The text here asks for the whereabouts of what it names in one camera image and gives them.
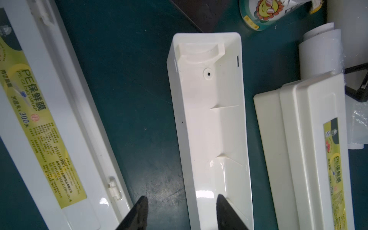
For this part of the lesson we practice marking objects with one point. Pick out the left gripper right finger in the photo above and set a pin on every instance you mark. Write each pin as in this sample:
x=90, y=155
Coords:
x=227, y=218

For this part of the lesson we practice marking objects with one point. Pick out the green printed cup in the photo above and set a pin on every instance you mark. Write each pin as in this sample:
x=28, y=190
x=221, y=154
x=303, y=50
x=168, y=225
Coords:
x=260, y=14

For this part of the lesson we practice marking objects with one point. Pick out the plastic wrap roll inner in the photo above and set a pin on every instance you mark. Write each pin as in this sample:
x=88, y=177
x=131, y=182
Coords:
x=322, y=51

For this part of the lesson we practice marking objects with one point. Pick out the dispenser lid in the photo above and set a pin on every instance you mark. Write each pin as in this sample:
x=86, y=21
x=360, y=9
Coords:
x=50, y=124

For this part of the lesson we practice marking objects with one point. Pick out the pink cherry blossom tree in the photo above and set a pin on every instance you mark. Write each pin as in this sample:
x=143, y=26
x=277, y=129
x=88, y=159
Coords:
x=203, y=14

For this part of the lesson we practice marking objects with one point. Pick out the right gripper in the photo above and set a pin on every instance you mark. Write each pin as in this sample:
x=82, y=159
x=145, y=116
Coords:
x=357, y=86

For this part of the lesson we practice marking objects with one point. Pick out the right white wrap dispenser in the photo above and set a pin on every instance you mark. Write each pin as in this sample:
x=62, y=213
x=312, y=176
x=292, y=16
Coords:
x=303, y=129

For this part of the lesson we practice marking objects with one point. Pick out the dispenser base tray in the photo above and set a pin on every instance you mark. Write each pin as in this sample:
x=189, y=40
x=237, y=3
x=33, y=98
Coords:
x=206, y=81

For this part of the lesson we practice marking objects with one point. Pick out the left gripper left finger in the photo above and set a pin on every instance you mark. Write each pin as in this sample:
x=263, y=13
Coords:
x=137, y=218

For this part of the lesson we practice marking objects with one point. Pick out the small plastic bottle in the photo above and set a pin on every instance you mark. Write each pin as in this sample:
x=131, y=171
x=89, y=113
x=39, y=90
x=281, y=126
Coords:
x=315, y=6

